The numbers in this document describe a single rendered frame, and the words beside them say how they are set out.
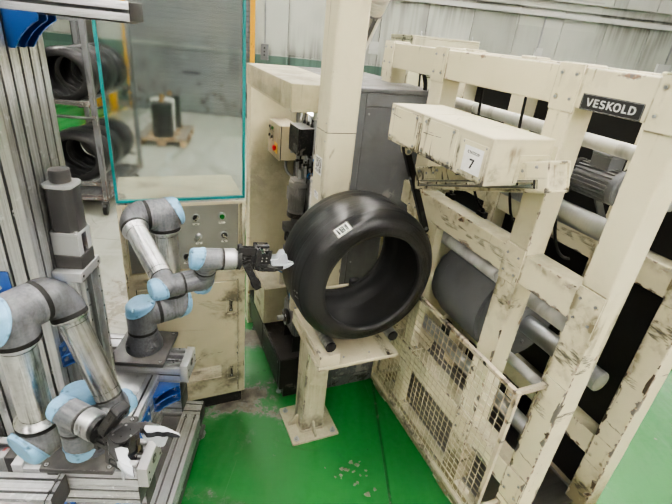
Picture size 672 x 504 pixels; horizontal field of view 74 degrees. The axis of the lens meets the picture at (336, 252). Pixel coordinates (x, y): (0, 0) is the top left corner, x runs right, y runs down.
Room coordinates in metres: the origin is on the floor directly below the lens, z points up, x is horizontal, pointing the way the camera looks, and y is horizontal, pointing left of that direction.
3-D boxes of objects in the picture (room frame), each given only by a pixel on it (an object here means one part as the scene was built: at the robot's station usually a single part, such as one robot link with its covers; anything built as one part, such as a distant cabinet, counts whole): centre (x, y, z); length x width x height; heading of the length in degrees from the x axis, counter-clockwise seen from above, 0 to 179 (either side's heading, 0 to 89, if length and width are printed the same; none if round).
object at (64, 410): (0.83, 0.65, 1.04); 0.11 x 0.08 x 0.09; 69
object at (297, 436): (1.83, 0.05, 0.02); 0.27 x 0.27 x 0.04; 25
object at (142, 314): (1.50, 0.77, 0.88); 0.13 x 0.12 x 0.14; 132
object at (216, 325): (2.00, 0.78, 0.63); 0.56 x 0.41 x 1.27; 115
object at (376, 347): (1.61, -0.07, 0.80); 0.37 x 0.36 x 0.02; 115
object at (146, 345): (1.50, 0.78, 0.77); 0.15 x 0.15 x 0.10
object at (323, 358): (1.55, 0.05, 0.83); 0.36 x 0.09 x 0.06; 25
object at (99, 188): (4.89, 2.85, 0.96); 1.36 x 0.71 x 1.92; 5
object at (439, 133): (1.62, -0.40, 1.71); 0.61 x 0.25 x 0.15; 25
